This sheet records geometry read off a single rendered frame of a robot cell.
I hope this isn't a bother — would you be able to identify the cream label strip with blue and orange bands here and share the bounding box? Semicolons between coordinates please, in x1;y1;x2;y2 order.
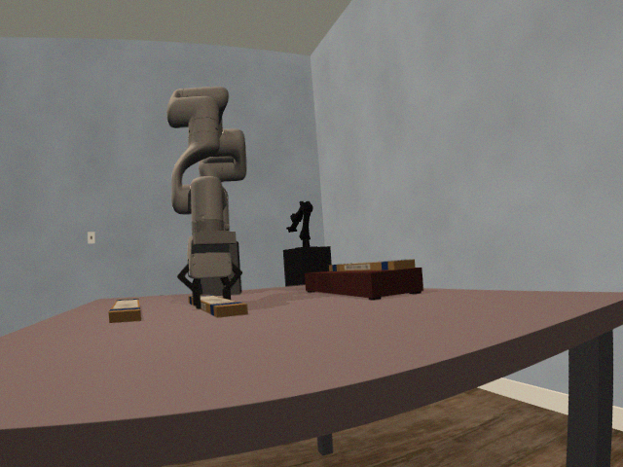
188;295;248;317
329;260;415;271
109;299;141;323

